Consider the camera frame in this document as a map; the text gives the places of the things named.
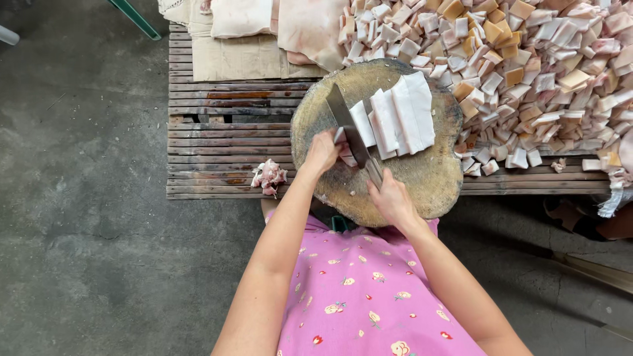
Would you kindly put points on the white plastic pipe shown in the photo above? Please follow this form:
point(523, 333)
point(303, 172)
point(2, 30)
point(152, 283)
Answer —
point(8, 35)

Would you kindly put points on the long white pork fat strip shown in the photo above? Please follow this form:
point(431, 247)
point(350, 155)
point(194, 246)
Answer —
point(385, 121)

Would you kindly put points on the small heap of meat scraps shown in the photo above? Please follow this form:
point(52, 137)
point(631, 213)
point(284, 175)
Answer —
point(268, 177)

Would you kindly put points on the green metal bar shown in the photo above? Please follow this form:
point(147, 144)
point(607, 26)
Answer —
point(134, 18)

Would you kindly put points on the narrow white pork fat strip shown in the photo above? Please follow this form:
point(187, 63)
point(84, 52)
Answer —
point(363, 123)

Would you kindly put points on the pink floral dress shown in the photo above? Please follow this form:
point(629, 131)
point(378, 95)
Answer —
point(366, 296)

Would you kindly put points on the round wooden chopping block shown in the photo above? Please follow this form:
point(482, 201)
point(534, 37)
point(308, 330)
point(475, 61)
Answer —
point(420, 183)

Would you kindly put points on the steel cleaver knife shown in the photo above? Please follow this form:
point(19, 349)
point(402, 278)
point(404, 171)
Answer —
point(342, 112)

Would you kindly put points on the green plastic stool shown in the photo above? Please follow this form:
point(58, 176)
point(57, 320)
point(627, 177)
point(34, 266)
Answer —
point(340, 223)

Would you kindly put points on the short white pork fat strip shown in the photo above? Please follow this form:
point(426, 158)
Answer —
point(347, 160)

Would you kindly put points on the wide white pork fat slab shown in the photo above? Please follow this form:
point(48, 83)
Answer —
point(414, 111)

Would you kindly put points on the person's left fingers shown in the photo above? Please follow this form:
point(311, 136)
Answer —
point(338, 147)

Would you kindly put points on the person's left hand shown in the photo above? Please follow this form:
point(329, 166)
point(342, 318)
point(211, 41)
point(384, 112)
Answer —
point(320, 153)

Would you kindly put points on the person's right hand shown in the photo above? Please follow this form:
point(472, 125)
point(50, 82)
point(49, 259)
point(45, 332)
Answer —
point(395, 200)

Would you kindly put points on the person's right fingers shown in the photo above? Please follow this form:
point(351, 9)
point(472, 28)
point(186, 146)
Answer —
point(376, 189)

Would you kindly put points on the pile of cut pork pieces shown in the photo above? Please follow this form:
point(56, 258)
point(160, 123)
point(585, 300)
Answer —
point(544, 74)

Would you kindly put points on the heap of uncut pork slabs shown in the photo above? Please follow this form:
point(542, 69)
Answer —
point(306, 24)

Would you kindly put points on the brown slatted bamboo table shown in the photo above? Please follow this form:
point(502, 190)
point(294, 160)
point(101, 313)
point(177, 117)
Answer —
point(227, 143)

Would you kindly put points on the light wooden plank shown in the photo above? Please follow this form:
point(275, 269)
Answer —
point(596, 271)

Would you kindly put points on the white plastic bag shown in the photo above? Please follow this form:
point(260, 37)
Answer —
point(615, 195)

